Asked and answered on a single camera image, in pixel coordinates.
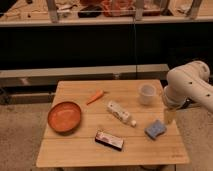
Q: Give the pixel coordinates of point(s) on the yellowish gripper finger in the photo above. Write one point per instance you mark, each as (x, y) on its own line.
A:
(169, 116)

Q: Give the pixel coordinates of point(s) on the black whiteboard eraser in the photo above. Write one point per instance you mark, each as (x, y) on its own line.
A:
(109, 140)

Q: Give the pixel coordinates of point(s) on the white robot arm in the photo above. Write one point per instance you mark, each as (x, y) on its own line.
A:
(188, 81)

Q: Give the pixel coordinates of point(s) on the blue sponge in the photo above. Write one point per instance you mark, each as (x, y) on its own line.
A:
(155, 129)

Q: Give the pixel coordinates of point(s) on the translucent plastic cup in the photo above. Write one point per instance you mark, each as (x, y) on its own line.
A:
(147, 92)

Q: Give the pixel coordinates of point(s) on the white plastic bottle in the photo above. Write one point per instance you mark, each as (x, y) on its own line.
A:
(120, 113)

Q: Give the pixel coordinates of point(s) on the orange carrot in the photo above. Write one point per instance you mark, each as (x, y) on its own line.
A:
(94, 97)

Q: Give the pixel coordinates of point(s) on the wooden table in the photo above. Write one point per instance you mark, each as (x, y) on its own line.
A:
(79, 149)

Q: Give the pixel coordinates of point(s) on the orange bowl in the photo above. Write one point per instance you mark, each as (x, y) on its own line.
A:
(64, 117)

